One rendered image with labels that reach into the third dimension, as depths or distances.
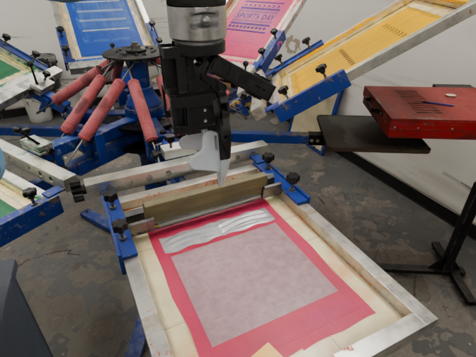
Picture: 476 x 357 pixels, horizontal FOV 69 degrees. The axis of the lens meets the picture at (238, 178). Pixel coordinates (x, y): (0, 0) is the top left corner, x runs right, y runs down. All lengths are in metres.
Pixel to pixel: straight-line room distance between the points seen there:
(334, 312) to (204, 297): 0.31
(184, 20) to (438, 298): 2.20
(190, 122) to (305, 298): 0.57
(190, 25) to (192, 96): 0.09
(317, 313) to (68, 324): 1.59
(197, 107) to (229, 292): 0.54
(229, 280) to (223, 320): 0.12
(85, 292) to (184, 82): 1.96
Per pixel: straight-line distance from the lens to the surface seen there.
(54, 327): 2.24
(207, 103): 0.48
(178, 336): 0.85
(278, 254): 1.00
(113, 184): 1.23
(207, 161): 0.52
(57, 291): 2.41
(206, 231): 1.07
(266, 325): 0.85
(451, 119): 1.69
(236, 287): 0.92
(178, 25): 0.47
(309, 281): 0.95
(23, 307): 0.79
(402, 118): 1.61
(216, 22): 0.47
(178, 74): 0.48
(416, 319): 0.91
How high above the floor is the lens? 1.65
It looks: 32 degrees down
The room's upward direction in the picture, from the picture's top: straight up
